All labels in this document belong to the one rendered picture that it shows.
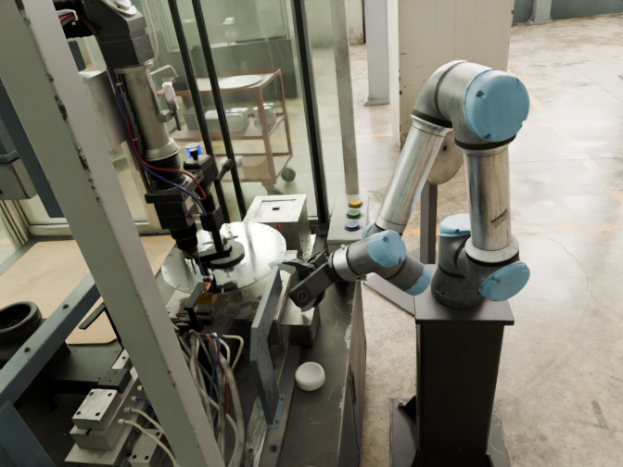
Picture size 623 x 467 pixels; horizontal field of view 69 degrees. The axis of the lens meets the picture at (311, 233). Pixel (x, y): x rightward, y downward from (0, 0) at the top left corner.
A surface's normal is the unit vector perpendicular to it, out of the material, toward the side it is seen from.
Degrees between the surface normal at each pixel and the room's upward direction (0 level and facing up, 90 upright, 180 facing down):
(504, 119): 82
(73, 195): 90
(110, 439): 90
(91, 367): 0
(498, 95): 83
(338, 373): 0
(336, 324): 0
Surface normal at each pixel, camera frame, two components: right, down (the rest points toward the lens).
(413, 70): 0.02, 0.53
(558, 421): -0.11, -0.84
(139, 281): 0.98, -0.02
